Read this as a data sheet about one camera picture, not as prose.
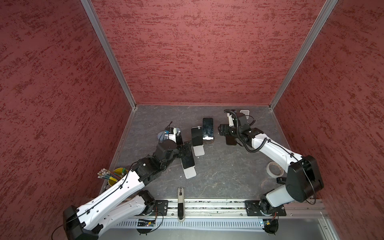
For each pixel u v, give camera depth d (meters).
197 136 0.96
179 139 0.90
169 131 0.62
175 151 0.53
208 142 0.99
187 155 0.65
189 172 0.85
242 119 0.67
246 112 1.03
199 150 0.94
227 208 0.76
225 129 0.79
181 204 0.71
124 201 0.52
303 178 0.43
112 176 0.70
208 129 0.95
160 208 0.73
